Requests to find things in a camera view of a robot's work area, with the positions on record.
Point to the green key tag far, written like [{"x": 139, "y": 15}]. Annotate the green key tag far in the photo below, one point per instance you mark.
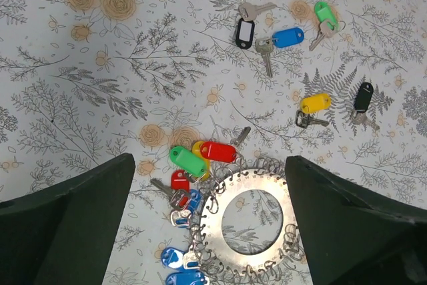
[{"x": 324, "y": 12}]

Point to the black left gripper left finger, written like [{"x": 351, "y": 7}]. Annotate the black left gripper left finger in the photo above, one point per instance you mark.
[{"x": 64, "y": 234}]

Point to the black key tag white label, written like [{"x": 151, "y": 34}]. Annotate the black key tag white label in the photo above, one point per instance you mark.
[{"x": 244, "y": 34}]

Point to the blue key tags cluster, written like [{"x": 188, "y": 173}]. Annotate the blue key tags cluster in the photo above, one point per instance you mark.
[{"x": 185, "y": 264}]

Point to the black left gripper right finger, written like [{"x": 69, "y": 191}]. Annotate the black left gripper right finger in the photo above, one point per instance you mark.
[{"x": 352, "y": 235}]

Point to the small red key tag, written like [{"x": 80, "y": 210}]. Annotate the small red key tag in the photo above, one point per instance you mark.
[{"x": 180, "y": 195}]

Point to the silver key on green tag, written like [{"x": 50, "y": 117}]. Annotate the silver key on green tag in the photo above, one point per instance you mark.
[{"x": 327, "y": 29}]

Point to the silver key on black tag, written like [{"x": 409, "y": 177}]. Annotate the silver key on black tag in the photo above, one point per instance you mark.
[{"x": 359, "y": 118}]

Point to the blue key tag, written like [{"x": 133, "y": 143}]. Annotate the blue key tag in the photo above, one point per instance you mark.
[{"x": 288, "y": 37}]

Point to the red key tag on ring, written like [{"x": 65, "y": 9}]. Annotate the red key tag on ring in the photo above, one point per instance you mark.
[{"x": 218, "y": 152}]

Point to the silver key on blue tag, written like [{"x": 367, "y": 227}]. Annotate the silver key on blue tag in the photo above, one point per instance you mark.
[{"x": 264, "y": 47}]

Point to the green key tag on ring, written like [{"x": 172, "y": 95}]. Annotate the green key tag on ring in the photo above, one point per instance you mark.
[{"x": 187, "y": 161}]

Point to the yellow key tag on ring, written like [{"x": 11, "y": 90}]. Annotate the yellow key tag on ring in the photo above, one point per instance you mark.
[{"x": 196, "y": 149}]

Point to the floral table mat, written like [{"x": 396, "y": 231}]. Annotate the floral table mat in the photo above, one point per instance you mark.
[{"x": 83, "y": 81}]

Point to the dark key on yellow tag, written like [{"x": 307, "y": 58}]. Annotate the dark key on yellow tag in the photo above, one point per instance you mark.
[{"x": 303, "y": 120}]

